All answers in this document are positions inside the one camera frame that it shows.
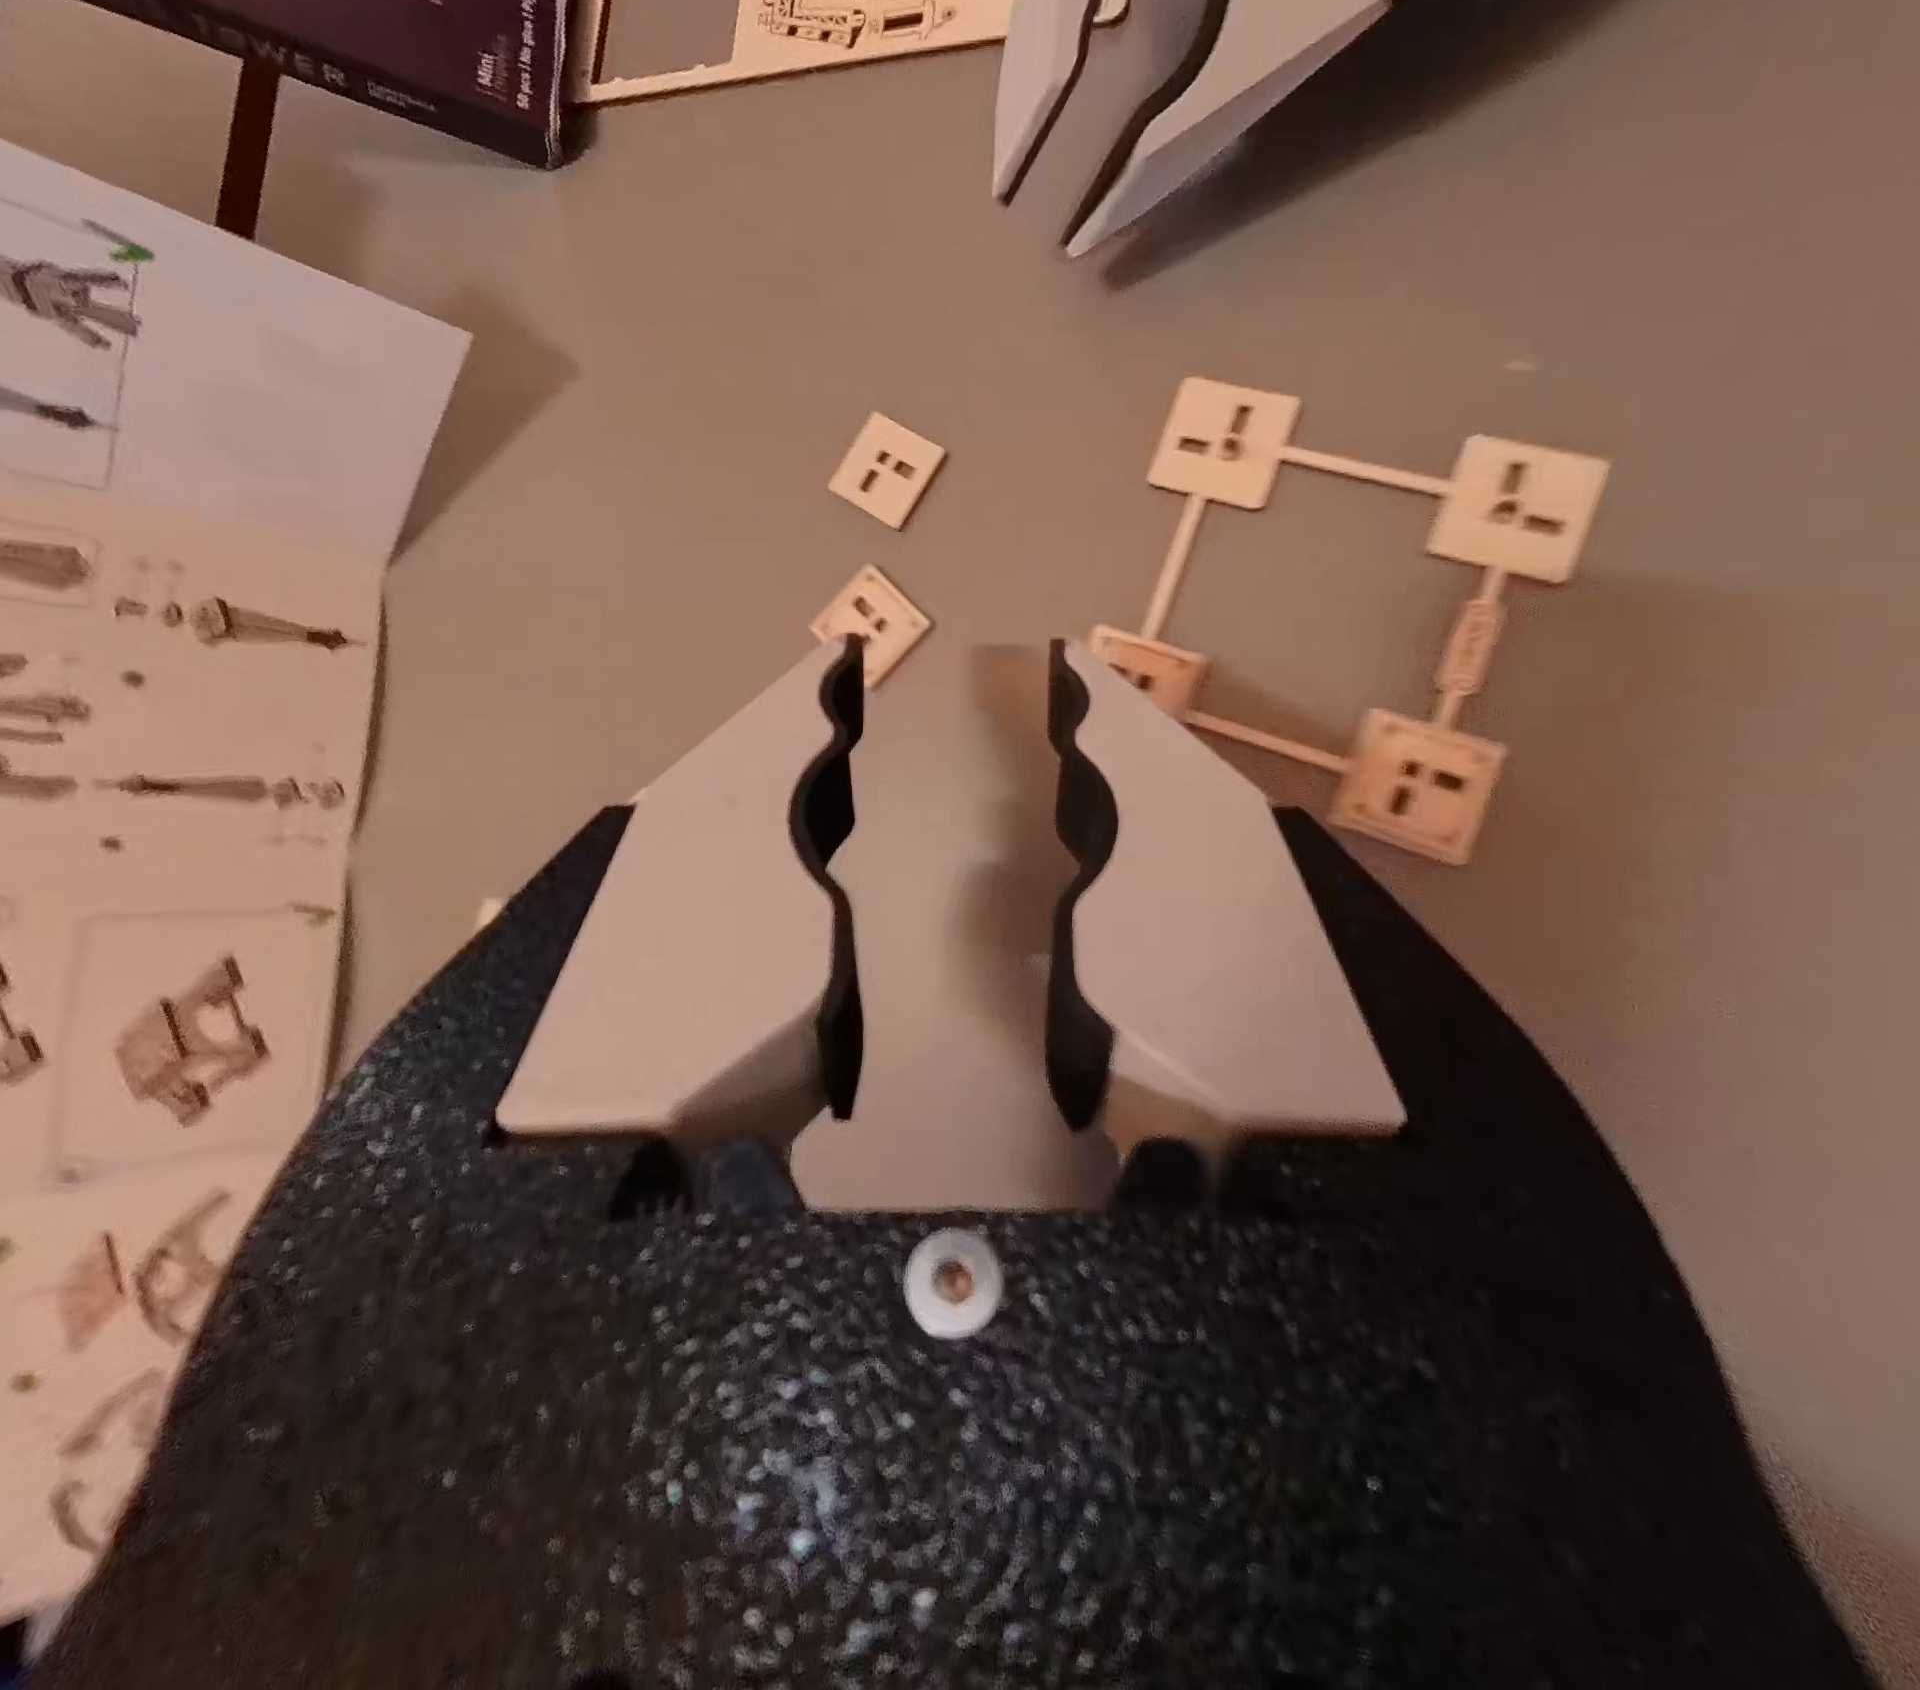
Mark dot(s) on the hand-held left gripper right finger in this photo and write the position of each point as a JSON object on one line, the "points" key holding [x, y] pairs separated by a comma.
{"points": [[1230, 941]]}

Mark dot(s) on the wooden four-square frame piece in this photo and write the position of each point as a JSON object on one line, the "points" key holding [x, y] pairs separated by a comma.
{"points": [[1261, 474]]}

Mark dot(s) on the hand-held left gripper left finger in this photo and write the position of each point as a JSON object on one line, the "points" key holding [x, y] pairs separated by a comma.
{"points": [[674, 941]]}

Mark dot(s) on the dark brown bar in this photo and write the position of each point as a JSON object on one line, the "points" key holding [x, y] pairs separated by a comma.
{"points": [[248, 144]]}

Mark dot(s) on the paper instruction sheet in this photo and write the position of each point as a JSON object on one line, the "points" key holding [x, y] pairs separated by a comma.
{"points": [[271, 445]]}

